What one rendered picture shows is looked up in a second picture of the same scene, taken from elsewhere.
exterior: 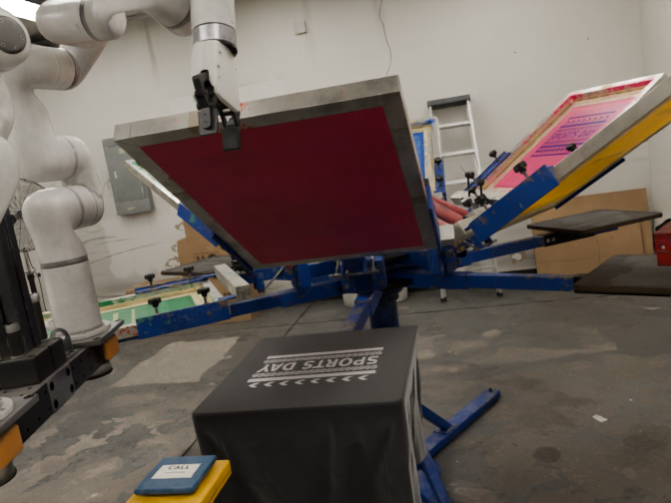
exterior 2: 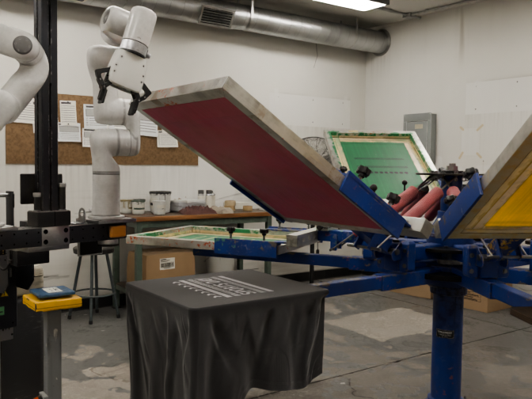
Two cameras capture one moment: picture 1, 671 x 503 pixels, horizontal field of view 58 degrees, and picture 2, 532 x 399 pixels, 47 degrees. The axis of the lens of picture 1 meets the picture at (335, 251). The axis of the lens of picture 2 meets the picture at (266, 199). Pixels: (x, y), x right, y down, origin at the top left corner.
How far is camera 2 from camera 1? 1.29 m
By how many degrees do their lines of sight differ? 42
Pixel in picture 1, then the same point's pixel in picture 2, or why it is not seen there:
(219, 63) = (118, 62)
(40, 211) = (92, 139)
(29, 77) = (98, 63)
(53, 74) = not seen: hidden behind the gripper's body
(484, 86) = not seen: outside the picture
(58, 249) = (96, 163)
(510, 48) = not seen: outside the picture
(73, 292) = (99, 191)
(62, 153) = (114, 108)
